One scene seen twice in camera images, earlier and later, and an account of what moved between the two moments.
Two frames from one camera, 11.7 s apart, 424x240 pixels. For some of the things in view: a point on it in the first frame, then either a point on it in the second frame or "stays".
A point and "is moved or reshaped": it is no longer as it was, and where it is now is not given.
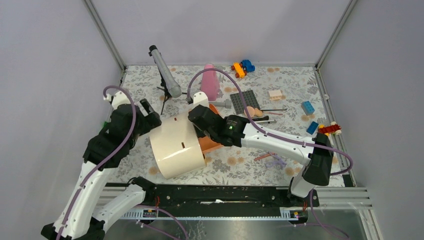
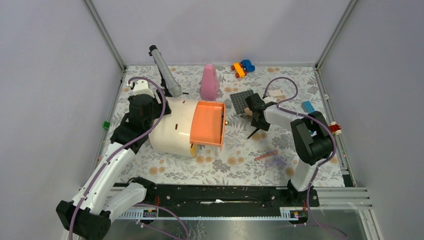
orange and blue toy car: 240,69 stays
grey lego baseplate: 249,99 stays
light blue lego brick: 307,107 stays
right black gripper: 198,132 -> 264,127
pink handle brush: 270,153 stays
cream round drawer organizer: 174,146 is moved or reshaped
